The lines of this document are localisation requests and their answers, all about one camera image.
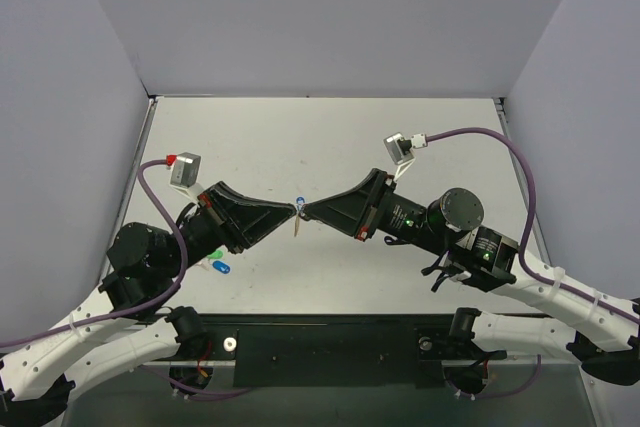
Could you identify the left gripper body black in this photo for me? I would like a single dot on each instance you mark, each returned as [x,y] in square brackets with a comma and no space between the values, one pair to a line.
[217,220]

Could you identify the solid blue key tag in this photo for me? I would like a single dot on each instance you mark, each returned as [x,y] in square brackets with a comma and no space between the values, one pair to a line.
[221,267]

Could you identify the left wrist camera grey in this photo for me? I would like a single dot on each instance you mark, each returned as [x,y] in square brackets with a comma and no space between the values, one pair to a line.
[184,170]

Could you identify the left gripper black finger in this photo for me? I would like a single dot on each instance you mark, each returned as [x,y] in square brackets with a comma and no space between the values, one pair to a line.
[249,225]
[223,194]

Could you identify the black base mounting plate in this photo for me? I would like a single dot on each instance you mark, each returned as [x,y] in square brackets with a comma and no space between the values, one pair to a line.
[341,350]

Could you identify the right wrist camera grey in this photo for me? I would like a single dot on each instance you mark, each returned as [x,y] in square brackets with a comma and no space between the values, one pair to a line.
[399,148]

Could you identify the yellow key tag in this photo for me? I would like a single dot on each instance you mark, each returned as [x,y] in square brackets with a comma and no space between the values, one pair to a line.
[297,224]

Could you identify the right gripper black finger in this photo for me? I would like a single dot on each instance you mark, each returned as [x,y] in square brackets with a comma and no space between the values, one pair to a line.
[353,222]
[356,199]

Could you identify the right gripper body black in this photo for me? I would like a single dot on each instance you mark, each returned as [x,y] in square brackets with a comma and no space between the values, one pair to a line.
[373,204]

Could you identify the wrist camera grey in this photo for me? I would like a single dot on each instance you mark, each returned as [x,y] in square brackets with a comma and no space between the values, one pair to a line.
[399,148]
[184,170]

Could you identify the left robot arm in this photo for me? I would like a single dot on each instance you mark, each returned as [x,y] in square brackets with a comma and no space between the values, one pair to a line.
[114,329]

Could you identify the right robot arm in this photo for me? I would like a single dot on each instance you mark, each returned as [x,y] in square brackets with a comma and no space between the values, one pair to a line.
[577,323]

